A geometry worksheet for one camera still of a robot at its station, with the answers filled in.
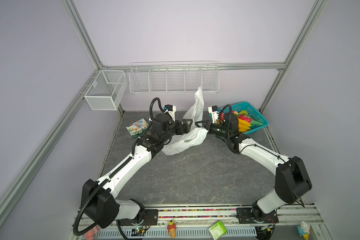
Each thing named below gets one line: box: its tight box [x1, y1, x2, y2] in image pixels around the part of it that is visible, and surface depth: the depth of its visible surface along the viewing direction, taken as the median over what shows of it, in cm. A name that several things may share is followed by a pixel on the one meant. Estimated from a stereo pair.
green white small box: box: [208, 220, 227, 240], surface depth 70 cm
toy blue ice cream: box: [297, 221, 311, 240], surface depth 69 cm
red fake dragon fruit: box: [238, 114, 264, 126], surface depth 107 cm
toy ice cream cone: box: [168, 219, 177, 239], surface depth 70 cm
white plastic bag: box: [162, 86, 208, 156], surface depth 72 cm
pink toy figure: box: [84, 226, 99, 240], surface depth 69 cm
